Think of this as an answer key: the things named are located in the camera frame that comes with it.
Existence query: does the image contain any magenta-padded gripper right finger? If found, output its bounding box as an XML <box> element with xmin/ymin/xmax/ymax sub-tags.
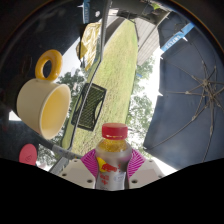
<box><xmin>125</xmin><ymin>148</ymin><xmax>166</xmax><ymax>190</ymax></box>

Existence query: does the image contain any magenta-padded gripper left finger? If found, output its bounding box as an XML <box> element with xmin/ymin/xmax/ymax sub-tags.
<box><xmin>59</xmin><ymin>148</ymin><xmax>101</xmax><ymax>190</ymax></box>

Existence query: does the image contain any red-capped drink bottle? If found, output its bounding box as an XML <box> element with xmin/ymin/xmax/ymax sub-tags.
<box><xmin>94</xmin><ymin>122</ymin><xmax>133</xmax><ymax>191</ymax></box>

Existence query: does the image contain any wide black mesh chair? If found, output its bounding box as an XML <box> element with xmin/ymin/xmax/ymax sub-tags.
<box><xmin>70</xmin><ymin>82</ymin><xmax>108</xmax><ymax>132</ymax></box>

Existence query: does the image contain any large navy patio umbrella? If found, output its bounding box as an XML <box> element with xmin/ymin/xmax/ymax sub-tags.
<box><xmin>143</xmin><ymin>24</ymin><xmax>224</xmax><ymax>171</ymax></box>

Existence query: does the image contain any blue umbrella with white band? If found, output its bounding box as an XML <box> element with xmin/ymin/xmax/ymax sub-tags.
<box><xmin>158</xmin><ymin>13</ymin><xmax>196</xmax><ymax>54</ymax></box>

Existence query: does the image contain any grey shingled building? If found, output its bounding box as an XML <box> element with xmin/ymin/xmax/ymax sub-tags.
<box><xmin>135</xmin><ymin>6</ymin><xmax>172</xmax><ymax>66</ymax></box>

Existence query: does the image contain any cream mug with yellow handle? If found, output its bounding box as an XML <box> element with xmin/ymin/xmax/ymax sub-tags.
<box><xmin>16</xmin><ymin>49</ymin><xmax>72</xmax><ymax>140</ymax></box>

